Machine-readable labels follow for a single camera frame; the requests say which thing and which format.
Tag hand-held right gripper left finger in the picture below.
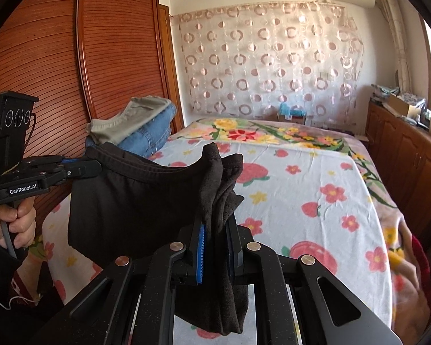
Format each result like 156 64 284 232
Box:
32 223 207 345

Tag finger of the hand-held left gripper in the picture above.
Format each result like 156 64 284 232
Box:
7 161 102 187
20 154 85 168

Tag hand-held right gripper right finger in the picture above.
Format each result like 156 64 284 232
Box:
226 219 403 345

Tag black pants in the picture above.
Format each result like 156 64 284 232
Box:
68 142 250 335

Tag person's left forearm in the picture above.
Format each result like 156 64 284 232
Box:
0 228 33 331

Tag folded grey-green pants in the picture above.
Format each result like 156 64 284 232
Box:
85 95 172 145

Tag person's left hand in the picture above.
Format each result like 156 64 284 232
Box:
0 196 37 250

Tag folded blue jeans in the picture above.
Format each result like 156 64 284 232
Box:
84 102 177 159

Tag white floral bed sheet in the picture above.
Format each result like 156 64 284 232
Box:
43 135 394 345

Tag beige flower blanket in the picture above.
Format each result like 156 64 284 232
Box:
169 117 431 331

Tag wooden slatted wardrobe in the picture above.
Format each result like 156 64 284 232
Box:
0 0 186 231

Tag blue packet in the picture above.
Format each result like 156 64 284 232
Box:
276 102 308 123

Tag red cloth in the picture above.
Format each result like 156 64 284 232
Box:
411 233 431 285

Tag circle patterned curtain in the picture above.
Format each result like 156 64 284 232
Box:
170 0 366 123

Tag wooden cabinet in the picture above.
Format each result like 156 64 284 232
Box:
365 101 431 238

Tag cardboard box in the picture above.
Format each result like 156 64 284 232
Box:
382 93 423 118

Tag beige window curtain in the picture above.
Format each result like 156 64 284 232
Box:
372 0 414 87

